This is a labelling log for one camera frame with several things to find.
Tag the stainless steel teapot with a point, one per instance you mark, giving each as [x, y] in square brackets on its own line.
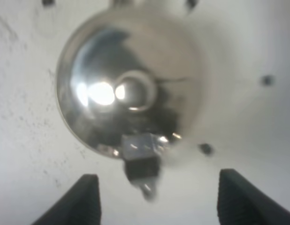
[129, 86]

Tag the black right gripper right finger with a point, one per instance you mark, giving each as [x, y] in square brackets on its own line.
[239, 202]

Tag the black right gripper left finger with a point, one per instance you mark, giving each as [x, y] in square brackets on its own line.
[79, 206]

